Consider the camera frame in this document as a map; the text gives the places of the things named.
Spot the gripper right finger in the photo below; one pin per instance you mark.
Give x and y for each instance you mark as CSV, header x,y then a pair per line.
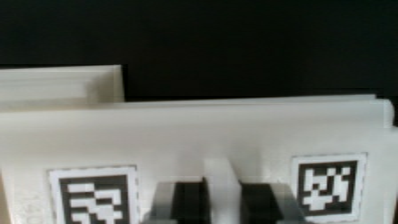
x,y
269,206

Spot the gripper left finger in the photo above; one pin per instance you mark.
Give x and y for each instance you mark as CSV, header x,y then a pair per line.
x,y
180,203

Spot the white cabinet body box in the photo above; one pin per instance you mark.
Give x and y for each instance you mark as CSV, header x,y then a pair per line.
x,y
42,88

